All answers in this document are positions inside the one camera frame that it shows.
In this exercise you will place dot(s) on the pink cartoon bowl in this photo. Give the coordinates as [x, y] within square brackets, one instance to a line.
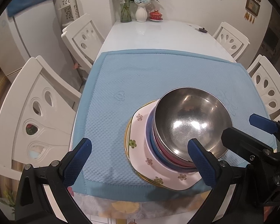
[148, 134]

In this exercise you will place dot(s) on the white ribbed vase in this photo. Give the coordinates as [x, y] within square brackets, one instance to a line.
[141, 14]

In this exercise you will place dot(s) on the hanging wall ornaments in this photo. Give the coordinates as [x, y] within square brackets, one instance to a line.
[249, 17]

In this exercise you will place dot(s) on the red steel bowl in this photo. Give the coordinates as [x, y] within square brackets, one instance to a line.
[191, 116]

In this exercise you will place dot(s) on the dark wooden cabinet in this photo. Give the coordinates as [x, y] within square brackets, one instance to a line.
[273, 39]

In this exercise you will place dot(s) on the white refrigerator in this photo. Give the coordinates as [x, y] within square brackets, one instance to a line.
[30, 35]

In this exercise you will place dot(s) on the small black lid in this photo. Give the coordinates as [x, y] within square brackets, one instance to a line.
[202, 29]

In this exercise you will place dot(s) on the large hexagonal tree print plate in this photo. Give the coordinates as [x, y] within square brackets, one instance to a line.
[138, 130]

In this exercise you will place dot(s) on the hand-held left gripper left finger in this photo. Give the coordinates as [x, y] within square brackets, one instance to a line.
[78, 163]

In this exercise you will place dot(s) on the light blue table mat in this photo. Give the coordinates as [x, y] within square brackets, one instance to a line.
[121, 79]

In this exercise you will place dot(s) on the white carved wooden chair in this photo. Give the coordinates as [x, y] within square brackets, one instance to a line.
[94, 31]
[277, 79]
[21, 93]
[243, 43]

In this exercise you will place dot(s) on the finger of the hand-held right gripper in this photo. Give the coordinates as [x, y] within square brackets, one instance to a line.
[240, 137]
[262, 121]

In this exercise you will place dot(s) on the red lidded teacup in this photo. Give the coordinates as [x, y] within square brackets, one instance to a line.
[155, 15]

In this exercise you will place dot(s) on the blue steel bowl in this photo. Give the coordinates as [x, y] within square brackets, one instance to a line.
[153, 142]

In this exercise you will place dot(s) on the white carved stand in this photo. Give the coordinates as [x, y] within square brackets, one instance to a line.
[68, 11]

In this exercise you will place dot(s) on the glass vase with green stems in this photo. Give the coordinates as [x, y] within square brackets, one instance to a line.
[125, 11]

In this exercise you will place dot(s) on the round leaf print plate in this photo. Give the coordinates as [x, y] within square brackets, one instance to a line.
[125, 142]

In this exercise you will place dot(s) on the floral tablecloth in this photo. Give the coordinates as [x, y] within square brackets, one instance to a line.
[130, 207]

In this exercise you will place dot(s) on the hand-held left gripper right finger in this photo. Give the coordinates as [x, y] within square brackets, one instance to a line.
[201, 165]

